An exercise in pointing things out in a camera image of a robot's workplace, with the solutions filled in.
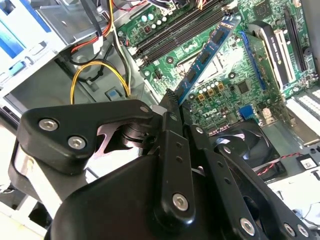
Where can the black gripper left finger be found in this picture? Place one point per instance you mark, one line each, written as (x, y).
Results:
(75, 125)

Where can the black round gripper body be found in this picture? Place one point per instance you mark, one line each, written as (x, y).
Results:
(112, 205)

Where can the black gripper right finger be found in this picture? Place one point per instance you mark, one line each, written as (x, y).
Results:
(225, 180)

